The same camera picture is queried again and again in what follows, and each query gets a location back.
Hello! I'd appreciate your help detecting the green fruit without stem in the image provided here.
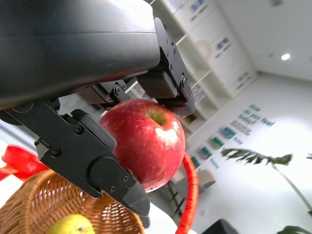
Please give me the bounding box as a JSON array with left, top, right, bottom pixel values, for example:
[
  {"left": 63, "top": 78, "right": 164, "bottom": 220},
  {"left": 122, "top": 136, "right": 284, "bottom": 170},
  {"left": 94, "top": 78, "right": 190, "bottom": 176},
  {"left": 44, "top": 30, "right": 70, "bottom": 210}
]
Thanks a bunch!
[{"left": 46, "top": 214, "right": 96, "bottom": 234}]

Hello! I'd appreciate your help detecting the red printed ribbon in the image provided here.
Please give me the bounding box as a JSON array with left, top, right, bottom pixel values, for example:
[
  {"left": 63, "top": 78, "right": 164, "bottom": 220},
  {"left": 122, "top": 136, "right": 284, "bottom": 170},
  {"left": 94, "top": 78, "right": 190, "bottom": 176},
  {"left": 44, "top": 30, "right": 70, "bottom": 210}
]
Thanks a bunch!
[{"left": 0, "top": 145, "right": 48, "bottom": 182}]

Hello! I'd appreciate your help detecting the white wall shelf unit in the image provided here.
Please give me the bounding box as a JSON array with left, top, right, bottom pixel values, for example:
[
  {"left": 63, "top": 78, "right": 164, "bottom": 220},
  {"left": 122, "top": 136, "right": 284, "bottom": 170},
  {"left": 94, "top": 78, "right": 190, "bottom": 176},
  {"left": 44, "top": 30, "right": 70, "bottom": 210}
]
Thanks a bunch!
[{"left": 126, "top": 0, "right": 258, "bottom": 134}]

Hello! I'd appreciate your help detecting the black object beside table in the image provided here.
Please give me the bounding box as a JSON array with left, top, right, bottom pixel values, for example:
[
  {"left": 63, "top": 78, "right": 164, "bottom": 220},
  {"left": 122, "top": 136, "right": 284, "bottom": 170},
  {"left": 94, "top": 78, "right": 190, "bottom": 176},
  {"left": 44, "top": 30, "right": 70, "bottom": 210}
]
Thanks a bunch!
[{"left": 199, "top": 218, "right": 238, "bottom": 234}]

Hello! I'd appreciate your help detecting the red apple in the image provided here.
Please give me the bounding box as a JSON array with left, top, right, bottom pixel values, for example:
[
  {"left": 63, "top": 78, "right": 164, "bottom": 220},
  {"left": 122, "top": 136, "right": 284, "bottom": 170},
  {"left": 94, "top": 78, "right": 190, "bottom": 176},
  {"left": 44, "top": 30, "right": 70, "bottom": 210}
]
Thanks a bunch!
[{"left": 99, "top": 98, "right": 186, "bottom": 193}]

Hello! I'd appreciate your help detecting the green leafy plant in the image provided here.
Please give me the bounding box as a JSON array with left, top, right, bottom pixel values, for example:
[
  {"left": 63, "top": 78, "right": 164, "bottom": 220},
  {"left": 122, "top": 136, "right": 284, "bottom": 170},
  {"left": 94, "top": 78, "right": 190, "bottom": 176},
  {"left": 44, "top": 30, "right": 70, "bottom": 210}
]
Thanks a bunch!
[{"left": 220, "top": 147, "right": 312, "bottom": 234}]

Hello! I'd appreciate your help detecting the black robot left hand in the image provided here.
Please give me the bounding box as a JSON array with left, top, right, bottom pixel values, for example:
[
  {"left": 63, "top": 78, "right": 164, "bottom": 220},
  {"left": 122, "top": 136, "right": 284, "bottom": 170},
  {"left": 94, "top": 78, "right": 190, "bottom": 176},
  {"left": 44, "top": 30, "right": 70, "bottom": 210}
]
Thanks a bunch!
[{"left": 0, "top": 0, "right": 195, "bottom": 217}]

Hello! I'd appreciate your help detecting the wicker basket with red handle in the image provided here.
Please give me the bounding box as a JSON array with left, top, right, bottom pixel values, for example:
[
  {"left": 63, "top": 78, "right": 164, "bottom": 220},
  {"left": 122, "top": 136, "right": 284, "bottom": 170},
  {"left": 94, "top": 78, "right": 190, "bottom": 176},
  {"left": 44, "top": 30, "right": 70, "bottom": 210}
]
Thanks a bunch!
[{"left": 0, "top": 152, "right": 199, "bottom": 234}]

